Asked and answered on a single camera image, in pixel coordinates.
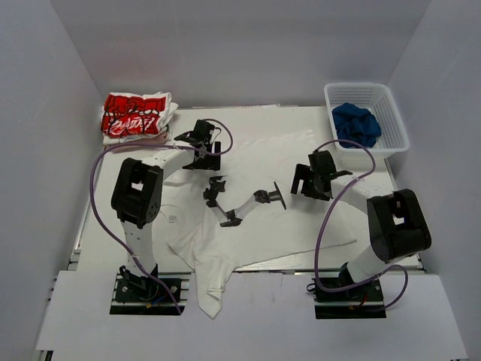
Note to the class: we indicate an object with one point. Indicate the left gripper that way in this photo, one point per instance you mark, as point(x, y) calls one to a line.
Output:
point(212, 162)

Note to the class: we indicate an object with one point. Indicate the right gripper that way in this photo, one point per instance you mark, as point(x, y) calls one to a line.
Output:
point(302, 173)

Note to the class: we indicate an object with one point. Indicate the white t shirt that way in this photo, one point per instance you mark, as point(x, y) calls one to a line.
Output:
point(193, 231)

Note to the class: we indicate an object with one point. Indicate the red printed shirt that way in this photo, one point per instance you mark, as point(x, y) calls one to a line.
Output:
point(131, 114)

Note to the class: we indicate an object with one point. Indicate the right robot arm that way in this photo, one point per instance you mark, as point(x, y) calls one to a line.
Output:
point(396, 225)

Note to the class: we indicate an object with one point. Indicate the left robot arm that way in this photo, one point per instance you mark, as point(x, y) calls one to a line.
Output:
point(137, 196)

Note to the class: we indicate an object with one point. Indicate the pink folded shirt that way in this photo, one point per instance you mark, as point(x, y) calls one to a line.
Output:
point(133, 141)

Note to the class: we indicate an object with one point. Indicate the blue crumpled shirt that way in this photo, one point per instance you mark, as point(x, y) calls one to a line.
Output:
point(355, 124)

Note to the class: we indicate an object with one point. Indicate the white folded shirt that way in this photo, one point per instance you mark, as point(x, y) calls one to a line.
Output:
point(165, 120)

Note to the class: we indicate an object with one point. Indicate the white plastic basket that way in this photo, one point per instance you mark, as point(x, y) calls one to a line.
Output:
point(378, 99)

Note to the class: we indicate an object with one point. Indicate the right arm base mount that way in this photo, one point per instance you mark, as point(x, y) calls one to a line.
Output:
point(362, 303)

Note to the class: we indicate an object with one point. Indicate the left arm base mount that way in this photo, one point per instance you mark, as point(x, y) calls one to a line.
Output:
point(141, 296)

